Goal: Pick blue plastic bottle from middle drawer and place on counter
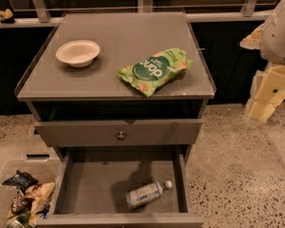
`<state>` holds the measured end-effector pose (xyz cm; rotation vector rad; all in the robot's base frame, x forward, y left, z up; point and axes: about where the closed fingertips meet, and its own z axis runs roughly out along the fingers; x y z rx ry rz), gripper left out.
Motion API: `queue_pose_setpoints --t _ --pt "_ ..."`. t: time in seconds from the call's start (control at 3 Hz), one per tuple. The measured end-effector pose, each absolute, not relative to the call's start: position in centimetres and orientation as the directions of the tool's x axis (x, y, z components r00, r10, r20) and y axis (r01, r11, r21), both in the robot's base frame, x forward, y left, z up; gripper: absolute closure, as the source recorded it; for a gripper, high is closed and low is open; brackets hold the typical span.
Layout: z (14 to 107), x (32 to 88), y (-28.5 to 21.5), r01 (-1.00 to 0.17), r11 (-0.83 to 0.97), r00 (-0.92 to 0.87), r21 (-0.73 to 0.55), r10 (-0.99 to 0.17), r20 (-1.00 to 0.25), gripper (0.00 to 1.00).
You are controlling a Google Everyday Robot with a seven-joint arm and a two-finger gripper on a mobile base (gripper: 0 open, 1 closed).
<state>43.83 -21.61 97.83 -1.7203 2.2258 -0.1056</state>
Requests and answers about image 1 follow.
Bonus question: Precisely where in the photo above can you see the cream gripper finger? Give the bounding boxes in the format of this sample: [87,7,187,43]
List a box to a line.
[244,99,276,126]
[239,24,263,49]

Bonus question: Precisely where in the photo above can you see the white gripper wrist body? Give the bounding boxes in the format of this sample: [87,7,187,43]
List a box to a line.
[254,65,285,107]

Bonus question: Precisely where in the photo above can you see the green snack bag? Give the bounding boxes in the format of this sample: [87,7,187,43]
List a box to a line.
[118,47,194,97]

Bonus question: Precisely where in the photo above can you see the blue plastic bottle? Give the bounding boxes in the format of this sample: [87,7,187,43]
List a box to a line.
[125,180,173,210]

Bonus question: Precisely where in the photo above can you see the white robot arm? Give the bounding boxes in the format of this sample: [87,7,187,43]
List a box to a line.
[239,0,285,126]

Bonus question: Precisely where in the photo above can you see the grey upper drawer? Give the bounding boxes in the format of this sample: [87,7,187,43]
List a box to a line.
[35,119,202,147]

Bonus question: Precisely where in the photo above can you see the grey drawer cabinet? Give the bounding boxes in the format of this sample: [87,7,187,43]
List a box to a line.
[14,10,217,228]

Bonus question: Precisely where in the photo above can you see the round metal drawer knob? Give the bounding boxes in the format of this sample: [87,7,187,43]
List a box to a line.
[117,131,125,141]

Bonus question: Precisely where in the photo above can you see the grey open middle drawer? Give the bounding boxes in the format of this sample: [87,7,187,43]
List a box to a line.
[38,150,203,228]

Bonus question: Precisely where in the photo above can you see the white paper bowl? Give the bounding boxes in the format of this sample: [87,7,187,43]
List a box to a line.
[56,40,100,68]

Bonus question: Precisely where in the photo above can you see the grey metal railing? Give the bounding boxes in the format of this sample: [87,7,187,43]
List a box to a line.
[0,0,280,27]

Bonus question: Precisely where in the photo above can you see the yellow chip bag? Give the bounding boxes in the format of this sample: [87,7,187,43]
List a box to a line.
[25,182,55,226]

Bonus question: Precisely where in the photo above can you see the small yellow black object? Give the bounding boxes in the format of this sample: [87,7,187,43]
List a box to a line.
[0,9,15,24]

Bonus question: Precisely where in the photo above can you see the dark blue snack bag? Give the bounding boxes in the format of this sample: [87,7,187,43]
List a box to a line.
[2,170,39,193]

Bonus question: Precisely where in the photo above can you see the clear plastic storage bin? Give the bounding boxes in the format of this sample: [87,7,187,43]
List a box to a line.
[0,160,60,228]

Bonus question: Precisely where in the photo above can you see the brown snack bag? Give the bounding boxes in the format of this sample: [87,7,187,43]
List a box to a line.
[8,193,32,219]

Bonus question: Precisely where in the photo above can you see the green snack packet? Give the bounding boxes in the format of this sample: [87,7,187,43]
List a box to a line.
[6,213,31,228]

